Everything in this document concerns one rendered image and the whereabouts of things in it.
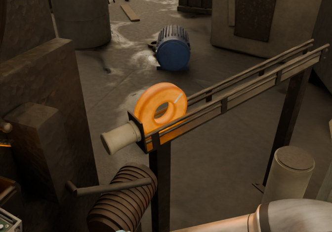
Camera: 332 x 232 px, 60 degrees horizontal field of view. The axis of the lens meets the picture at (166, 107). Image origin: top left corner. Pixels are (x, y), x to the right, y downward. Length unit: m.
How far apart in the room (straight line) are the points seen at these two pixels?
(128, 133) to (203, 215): 0.79
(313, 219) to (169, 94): 0.47
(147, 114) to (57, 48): 0.28
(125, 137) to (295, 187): 0.56
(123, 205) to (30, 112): 0.33
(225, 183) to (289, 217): 1.16
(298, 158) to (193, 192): 0.67
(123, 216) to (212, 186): 0.83
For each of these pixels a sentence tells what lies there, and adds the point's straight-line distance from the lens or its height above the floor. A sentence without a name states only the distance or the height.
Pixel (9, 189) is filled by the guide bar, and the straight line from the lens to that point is 0.64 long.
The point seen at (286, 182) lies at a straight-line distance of 0.99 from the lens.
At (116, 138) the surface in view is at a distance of 0.73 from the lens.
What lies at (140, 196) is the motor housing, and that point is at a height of 0.51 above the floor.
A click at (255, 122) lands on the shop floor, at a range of 2.03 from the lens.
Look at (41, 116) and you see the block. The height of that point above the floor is 0.80.
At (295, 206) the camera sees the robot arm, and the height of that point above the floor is 0.83.
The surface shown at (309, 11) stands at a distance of 2.78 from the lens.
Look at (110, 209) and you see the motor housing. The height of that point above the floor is 0.53.
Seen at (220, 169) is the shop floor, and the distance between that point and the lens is 1.64.
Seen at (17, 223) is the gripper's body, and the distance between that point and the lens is 0.50.
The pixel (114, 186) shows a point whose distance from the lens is 0.77.
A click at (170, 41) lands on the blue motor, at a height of 0.31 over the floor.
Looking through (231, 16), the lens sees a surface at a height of 0.37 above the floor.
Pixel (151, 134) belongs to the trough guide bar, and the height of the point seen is 0.67.
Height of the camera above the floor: 1.14
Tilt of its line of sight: 33 degrees down
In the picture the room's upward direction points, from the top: straight up
